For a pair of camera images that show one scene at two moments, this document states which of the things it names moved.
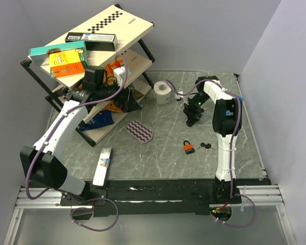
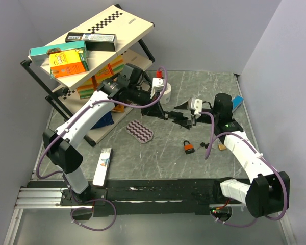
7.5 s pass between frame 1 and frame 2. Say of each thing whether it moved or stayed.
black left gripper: moved
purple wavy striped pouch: stayed
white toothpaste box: stayed
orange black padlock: stayed
